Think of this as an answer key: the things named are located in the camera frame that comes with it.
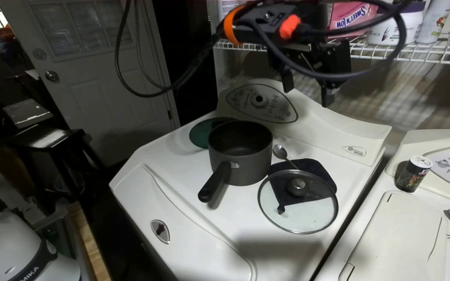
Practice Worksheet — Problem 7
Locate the dark grey saucepan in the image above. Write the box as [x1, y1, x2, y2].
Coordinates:
[196, 119, 275, 205]

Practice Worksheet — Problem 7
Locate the metal spoon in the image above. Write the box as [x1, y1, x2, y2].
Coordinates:
[270, 144, 296, 170]

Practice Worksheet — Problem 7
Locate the white jar purple lid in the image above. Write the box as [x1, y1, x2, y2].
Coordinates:
[367, 8, 426, 47]

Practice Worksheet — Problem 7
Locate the white washing machine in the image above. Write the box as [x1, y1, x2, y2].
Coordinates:
[107, 77, 393, 281]

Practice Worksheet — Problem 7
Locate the wooden board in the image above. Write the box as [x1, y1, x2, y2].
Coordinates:
[67, 202, 112, 281]

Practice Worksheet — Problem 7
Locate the white dryer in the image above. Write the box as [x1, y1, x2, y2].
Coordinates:
[312, 128, 450, 281]

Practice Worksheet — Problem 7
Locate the glass pot lid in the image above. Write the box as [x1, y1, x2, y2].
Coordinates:
[256, 167, 340, 236]

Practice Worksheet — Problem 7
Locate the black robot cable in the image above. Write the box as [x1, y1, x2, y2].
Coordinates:
[114, 0, 409, 100]

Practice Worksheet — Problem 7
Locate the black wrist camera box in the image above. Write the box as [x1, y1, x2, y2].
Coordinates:
[239, 3, 309, 42]

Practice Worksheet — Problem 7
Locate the pink sweetener box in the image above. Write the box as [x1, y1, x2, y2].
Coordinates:
[328, 0, 379, 35]

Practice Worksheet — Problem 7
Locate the dark navy pot holder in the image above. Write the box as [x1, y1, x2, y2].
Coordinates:
[268, 158, 339, 216]

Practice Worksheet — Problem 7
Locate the white wire shelf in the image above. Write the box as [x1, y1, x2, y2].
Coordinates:
[212, 35, 450, 69]

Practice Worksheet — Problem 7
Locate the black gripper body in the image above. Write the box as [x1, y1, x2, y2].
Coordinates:
[265, 38, 353, 91]

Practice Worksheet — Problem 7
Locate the white panel door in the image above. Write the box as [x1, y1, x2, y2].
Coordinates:
[0, 0, 181, 169]

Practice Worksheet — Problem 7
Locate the wide orange cable strap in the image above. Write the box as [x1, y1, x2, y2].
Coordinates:
[221, 3, 250, 47]

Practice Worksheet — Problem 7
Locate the small spice jar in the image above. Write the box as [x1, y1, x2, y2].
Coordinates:
[393, 155, 434, 194]

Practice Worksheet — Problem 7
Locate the tall cylindrical container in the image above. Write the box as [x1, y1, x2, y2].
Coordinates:
[414, 0, 450, 46]

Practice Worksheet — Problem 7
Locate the green round plate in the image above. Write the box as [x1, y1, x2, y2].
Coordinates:
[187, 116, 221, 152]

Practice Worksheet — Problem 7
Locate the black flat box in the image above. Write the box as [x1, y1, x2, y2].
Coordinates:
[1, 99, 53, 131]

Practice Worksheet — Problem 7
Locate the black stool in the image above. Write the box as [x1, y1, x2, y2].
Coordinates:
[4, 127, 106, 210]

